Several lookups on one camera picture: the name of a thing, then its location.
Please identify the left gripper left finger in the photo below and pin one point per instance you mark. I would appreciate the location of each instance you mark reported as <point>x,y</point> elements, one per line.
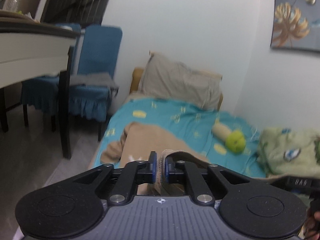
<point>130,177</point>

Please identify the light green fleece blanket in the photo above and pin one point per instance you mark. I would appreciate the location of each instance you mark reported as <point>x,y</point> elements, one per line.
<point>285,151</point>

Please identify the person's right hand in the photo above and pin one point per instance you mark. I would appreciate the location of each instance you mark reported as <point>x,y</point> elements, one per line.
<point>310,231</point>

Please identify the tan t-shirt white print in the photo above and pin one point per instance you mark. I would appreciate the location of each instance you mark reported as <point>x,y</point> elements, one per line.
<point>138,140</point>

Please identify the teal patterned bed sheet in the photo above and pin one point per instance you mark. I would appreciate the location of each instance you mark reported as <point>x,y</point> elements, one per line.
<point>190,124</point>

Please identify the grey cloth on chair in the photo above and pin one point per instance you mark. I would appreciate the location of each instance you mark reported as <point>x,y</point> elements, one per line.
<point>94,79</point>

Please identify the floral wall picture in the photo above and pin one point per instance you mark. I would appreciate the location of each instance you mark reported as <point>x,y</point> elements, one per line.
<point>296,25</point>

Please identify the grey pillow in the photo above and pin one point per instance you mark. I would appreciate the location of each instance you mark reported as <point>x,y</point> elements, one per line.
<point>180,82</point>

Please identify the white dark-legged table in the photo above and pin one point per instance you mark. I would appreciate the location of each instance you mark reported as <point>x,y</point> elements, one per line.
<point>31,49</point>

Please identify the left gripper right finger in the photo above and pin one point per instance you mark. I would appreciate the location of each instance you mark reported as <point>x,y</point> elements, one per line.
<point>187,174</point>

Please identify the green beige plush toy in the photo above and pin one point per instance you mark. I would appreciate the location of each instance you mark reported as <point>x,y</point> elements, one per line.
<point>234,140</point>

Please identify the blue covered chair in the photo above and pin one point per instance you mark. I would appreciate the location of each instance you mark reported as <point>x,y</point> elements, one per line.
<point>91,87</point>

